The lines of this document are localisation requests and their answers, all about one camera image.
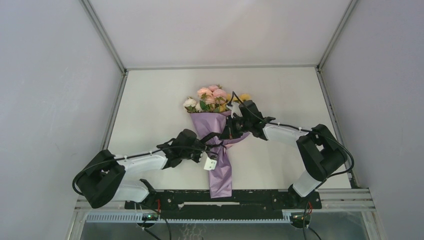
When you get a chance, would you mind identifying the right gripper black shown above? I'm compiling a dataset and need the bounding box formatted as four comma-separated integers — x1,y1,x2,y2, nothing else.
219,114,252,140

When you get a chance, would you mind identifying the black strap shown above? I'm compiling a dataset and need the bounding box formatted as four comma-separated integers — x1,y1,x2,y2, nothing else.
200,131,228,150

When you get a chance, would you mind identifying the yellow fake flower stem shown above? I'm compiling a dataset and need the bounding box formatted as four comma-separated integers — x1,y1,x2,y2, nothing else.
215,93,251,113

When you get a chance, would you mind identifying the pink wrapping paper sheet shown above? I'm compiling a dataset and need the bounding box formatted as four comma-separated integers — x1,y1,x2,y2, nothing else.
190,111,249,199

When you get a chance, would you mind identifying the white fake flower stem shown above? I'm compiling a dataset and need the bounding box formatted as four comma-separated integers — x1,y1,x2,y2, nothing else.
183,97,203,114

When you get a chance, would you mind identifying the pink fake flower stem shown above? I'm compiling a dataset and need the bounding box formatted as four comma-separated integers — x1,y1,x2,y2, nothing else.
195,85,228,113

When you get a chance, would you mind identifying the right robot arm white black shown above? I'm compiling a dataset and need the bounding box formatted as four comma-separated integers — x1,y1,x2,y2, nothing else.
219,100,352,208

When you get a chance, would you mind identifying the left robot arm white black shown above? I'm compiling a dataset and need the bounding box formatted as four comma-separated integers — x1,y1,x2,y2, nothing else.
72,129,209,209

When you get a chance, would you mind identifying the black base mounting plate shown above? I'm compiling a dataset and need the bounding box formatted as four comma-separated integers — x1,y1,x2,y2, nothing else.
124,189,323,220

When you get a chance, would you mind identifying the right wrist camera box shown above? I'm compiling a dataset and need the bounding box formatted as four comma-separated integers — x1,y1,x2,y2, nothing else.
226,101,242,117

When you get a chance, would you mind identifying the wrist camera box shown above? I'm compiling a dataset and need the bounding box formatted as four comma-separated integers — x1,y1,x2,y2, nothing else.
203,156,218,171
226,101,242,117

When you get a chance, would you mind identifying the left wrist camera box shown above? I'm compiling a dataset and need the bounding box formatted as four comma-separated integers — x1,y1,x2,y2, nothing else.
203,156,218,171

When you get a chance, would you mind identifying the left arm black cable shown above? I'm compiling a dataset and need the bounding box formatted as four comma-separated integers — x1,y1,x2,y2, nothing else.
71,145,220,240

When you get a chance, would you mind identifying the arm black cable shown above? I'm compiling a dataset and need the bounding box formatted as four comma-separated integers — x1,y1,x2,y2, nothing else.
71,145,220,240
229,91,355,240

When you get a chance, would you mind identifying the white cable duct strip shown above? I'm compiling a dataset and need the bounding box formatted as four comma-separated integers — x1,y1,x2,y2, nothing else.
85,212,292,224

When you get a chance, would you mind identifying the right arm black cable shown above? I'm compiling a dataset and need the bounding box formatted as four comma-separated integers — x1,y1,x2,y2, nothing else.
229,91,355,240

